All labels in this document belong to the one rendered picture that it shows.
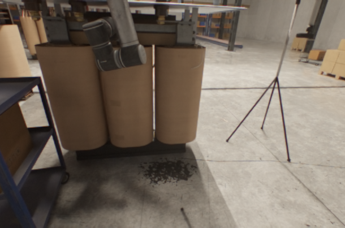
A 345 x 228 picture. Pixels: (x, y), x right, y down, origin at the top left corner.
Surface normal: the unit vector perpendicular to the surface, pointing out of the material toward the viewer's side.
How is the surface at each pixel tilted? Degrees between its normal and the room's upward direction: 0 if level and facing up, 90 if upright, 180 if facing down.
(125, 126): 90
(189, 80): 90
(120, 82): 90
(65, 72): 90
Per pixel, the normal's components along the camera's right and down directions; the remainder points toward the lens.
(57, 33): 0.16, 0.44
